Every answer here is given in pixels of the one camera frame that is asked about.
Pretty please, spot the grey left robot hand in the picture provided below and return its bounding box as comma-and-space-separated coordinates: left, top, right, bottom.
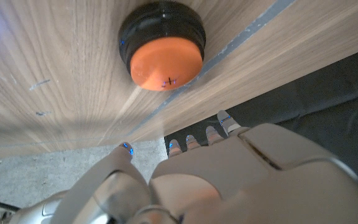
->
7, 110, 358, 224

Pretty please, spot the orange button with black base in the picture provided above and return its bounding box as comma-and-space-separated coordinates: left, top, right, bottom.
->
117, 1, 207, 92

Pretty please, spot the black backdrop curtain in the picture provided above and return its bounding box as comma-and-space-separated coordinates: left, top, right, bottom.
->
163, 43, 358, 203

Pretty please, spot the grey tape outline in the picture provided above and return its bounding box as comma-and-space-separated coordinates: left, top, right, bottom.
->
124, 0, 298, 138

